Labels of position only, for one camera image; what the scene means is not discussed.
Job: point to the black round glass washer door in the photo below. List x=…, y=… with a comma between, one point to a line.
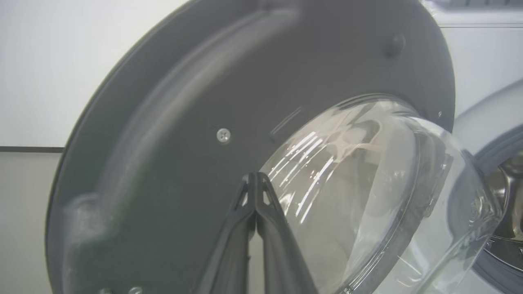
x=163, y=183

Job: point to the white front-load washing machine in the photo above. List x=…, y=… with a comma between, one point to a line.
x=482, y=61

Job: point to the stainless steel washer drum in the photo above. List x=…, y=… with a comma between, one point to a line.
x=512, y=183

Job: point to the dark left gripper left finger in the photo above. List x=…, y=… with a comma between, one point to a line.
x=229, y=253

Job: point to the grey rubber door gasket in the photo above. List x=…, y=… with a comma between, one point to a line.
x=504, y=143

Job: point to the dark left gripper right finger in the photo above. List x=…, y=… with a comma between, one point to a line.
x=282, y=253

